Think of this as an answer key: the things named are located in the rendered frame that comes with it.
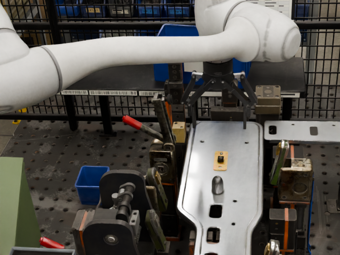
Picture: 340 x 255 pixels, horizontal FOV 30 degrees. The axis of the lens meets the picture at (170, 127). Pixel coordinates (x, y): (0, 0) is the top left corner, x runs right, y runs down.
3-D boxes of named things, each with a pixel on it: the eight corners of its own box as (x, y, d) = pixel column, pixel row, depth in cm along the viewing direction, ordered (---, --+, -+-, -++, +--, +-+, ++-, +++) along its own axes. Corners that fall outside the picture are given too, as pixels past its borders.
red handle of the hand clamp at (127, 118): (173, 145, 175) (123, 119, 172) (169, 150, 176) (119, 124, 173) (175, 136, 178) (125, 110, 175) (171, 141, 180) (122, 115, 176)
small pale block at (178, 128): (189, 221, 203) (183, 128, 181) (179, 220, 203) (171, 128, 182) (190, 213, 205) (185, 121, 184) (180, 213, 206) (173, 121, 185)
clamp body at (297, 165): (311, 267, 184) (320, 175, 164) (270, 264, 186) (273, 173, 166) (310, 244, 192) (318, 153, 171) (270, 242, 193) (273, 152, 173)
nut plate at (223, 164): (226, 170, 175) (226, 167, 174) (212, 170, 176) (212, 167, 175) (228, 152, 182) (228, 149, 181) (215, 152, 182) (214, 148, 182)
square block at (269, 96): (277, 188, 213) (281, 98, 192) (253, 187, 214) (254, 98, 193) (277, 173, 219) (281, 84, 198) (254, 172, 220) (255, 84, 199)
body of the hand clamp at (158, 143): (179, 242, 196) (172, 152, 175) (157, 241, 197) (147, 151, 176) (181, 228, 200) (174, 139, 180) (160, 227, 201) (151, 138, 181)
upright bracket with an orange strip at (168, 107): (178, 215, 205) (167, 84, 176) (174, 215, 205) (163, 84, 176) (179, 209, 208) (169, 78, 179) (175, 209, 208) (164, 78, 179)
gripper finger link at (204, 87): (216, 82, 161) (212, 79, 161) (189, 109, 167) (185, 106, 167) (217, 74, 165) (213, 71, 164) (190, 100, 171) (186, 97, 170)
